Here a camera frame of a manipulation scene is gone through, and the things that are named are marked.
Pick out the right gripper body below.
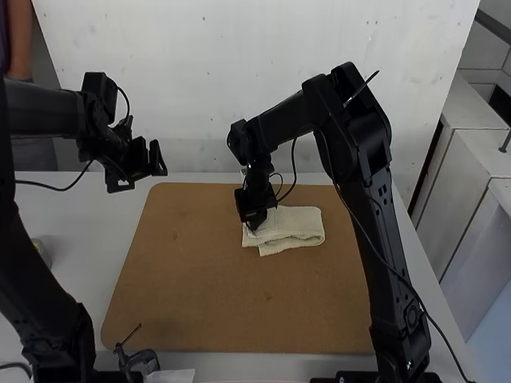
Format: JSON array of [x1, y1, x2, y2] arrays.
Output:
[[233, 183, 279, 223]]

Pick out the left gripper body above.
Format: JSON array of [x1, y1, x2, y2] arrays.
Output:
[[104, 133, 155, 180]]

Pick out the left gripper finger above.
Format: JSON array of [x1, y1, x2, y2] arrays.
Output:
[[105, 175, 135, 195], [148, 139, 169, 177]]

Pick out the pale towel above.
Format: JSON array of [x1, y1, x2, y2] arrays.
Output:
[[240, 204, 327, 258]]

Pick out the cork mat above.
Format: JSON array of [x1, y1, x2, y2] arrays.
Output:
[[100, 182, 378, 356]]

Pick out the white backdrop board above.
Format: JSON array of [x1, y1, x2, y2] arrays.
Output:
[[30, 0, 482, 173]]

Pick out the person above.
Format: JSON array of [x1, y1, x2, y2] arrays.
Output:
[[0, 0, 34, 81]]

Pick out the black clamp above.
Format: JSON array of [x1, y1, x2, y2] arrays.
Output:
[[113, 322, 161, 378]]

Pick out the dark base panel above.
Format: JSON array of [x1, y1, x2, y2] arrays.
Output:
[[309, 369, 440, 383]]

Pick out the black cable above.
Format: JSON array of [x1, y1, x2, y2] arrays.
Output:
[[271, 135, 299, 200], [14, 156, 97, 192], [115, 83, 133, 128], [335, 184, 470, 383]]

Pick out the black cable tie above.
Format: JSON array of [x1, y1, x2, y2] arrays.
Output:
[[342, 70, 381, 108]]

